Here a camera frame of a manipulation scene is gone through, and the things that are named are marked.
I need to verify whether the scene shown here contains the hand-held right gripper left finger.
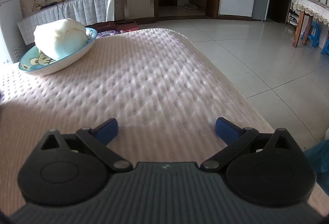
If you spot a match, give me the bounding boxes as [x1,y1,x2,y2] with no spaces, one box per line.
[38,118,133,172]

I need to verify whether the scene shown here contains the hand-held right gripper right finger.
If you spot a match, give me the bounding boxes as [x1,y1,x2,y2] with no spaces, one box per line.
[200,117,301,172]

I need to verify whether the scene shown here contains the pink quilted blanket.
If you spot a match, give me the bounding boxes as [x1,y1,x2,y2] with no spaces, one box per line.
[0,28,275,217]

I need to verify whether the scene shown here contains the blue cartoon plate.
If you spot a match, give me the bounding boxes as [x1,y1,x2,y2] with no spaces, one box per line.
[19,28,98,76]

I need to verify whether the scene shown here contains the purple patterned pack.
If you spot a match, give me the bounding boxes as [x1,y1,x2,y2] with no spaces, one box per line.
[96,30,120,39]

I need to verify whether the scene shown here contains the blue plastic bag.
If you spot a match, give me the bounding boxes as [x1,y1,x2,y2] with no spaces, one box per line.
[305,138,329,183]

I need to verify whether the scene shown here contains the dark wooden television cabinet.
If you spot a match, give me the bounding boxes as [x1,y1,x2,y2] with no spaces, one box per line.
[89,21,117,34]

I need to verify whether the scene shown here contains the red plastic object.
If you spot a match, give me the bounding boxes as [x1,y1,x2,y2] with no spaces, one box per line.
[116,20,139,32]

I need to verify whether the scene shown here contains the napa cabbage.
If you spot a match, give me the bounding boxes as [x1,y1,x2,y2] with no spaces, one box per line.
[33,18,87,59]

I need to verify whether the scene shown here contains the grey lace cabinet cloth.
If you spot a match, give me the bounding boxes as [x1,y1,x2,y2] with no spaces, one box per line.
[17,0,116,42]

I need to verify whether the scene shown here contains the wooden side table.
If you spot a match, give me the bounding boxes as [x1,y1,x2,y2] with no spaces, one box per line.
[292,0,329,48]

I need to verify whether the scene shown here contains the dark shoe rack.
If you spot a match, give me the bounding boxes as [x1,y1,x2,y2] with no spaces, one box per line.
[286,2,296,27]

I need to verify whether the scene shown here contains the white chest freezer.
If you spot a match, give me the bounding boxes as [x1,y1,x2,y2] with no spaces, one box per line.
[0,0,25,64]

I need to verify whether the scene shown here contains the cream lace tablecloth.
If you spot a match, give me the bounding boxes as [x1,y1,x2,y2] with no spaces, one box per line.
[293,0,329,26]

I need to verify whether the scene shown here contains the black power cable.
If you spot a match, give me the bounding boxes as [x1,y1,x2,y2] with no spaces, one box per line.
[60,0,68,20]

